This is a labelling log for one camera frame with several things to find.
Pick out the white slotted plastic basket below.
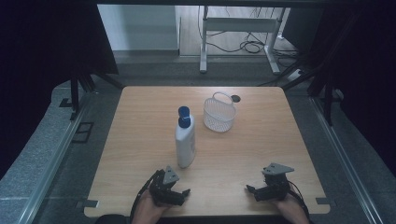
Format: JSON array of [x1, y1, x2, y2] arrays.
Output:
[[203, 91, 237, 133]]

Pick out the white bottle with blue cap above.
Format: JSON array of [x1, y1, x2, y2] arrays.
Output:
[[175, 105, 197, 169]]

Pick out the aluminium rail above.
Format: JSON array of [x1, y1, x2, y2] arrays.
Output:
[[309, 96, 385, 224], [18, 91, 92, 224]]

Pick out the white metal desk frame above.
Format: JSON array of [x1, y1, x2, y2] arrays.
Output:
[[199, 5, 288, 75]]

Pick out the person's left hand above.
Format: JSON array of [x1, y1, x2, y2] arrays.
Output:
[[132, 189, 172, 224]]

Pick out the black metal stand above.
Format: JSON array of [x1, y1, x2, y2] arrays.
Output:
[[281, 59, 344, 127], [59, 72, 126, 121]]

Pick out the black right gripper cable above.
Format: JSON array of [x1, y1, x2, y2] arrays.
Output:
[[287, 180, 312, 222]]

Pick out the black rectangular floor frame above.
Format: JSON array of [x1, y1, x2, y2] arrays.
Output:
[[71, 121, 95, 145]]

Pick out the person's right hand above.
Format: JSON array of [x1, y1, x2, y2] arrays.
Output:
[[272, 193, 310, 224]]

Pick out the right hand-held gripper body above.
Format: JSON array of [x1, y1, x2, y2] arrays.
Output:
[[257, 162, 295, 202]]

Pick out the white power strip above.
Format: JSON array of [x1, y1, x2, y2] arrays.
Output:
[[287, 69, 304, 82]]

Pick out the dark curtain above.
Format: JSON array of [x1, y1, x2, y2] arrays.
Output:
[[306, 0, 396, 176], [0, 0, 120, 180]]

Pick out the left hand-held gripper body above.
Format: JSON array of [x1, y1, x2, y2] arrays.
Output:
[[148, 165, 185, 207]]

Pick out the black floor cables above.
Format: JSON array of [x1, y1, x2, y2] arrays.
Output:
[[197, 6, 301, 64]]

